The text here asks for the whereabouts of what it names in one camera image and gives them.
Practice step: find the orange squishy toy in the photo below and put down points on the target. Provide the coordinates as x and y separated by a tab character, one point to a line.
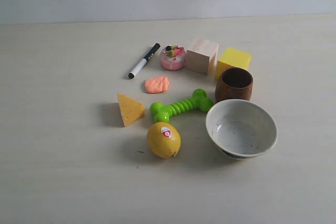
157	84

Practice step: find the green toy dog bone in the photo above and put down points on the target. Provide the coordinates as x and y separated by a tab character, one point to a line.
198	100

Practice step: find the yellow cheese wedge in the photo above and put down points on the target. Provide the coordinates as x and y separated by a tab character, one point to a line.
130	109

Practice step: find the pink toy cake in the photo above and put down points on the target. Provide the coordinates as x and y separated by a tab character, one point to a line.
173	57

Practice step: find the yellow lemon with sticker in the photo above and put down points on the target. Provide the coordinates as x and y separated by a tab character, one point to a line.
164	140

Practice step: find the black and white marker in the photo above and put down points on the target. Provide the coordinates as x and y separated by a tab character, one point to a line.
143	61

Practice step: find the light wooden cube block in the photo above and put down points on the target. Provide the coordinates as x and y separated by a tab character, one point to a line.
201	56

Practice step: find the brown wooden cup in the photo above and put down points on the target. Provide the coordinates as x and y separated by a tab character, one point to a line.
234	83

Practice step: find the yellow cube block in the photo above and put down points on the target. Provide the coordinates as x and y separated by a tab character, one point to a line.
232	58

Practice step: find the grey ceramic bowl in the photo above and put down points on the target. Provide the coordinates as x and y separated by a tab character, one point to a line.
241	129

